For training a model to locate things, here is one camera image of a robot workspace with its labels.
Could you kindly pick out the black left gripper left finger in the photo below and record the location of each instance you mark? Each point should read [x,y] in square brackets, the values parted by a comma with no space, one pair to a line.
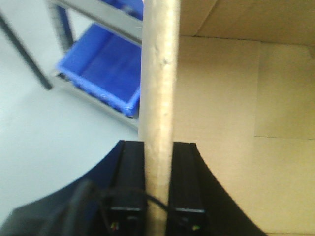
[109,200]

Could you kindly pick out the blue bin on lower shelf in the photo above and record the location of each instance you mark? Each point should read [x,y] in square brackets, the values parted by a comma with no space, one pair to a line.
[107,67]

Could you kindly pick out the grey metal shelf frame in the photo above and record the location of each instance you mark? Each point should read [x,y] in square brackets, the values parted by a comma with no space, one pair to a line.
[71,19]

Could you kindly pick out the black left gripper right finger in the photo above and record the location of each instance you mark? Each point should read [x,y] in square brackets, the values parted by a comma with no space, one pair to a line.
[199,205]

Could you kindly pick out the dark grey table leg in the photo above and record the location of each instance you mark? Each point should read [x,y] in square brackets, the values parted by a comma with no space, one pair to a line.
[22,50]

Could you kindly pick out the brown EcoFlow cardboard box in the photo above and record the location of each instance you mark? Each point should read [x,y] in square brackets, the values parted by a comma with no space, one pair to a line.
[236,77]

